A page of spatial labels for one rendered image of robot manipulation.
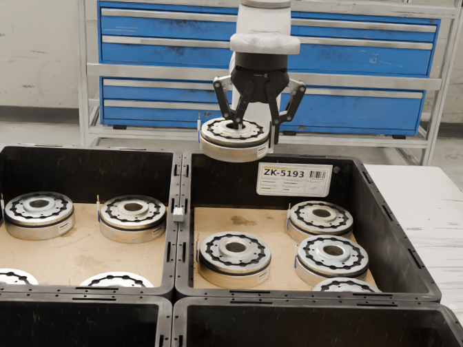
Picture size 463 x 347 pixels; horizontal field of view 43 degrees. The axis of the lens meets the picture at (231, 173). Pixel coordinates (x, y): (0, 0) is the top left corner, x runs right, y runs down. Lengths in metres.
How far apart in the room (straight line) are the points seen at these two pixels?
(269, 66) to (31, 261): 0.43
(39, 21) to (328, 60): 1.70
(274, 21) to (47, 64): 2.94
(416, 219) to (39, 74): 2.76
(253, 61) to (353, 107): 2.08
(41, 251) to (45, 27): 2.79
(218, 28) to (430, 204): 1.51
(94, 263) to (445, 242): 0.74
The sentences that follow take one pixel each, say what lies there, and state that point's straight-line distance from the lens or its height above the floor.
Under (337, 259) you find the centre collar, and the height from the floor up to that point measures 0.87.
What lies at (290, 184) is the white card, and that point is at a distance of 1.02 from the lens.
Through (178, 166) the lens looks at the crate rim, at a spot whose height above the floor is 0.93.
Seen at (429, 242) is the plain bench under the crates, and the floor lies 0.70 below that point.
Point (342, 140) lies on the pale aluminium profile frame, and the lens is 2.91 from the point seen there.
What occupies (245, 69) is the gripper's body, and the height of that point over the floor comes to 1.10.
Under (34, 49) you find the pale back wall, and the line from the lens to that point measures 3.68.
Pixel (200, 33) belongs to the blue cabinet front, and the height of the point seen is 0.76.
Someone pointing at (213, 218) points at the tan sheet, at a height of 0.83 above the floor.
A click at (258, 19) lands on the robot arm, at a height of 1.17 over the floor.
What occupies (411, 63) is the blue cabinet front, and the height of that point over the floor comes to 0.67.
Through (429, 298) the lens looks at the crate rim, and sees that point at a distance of 0.70.
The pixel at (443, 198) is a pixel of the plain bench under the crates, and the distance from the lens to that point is 1.50.
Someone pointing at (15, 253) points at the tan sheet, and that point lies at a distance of 0.92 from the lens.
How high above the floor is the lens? 1.32
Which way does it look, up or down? 25 degrees down
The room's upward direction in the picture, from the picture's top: 4 degrees clockwise
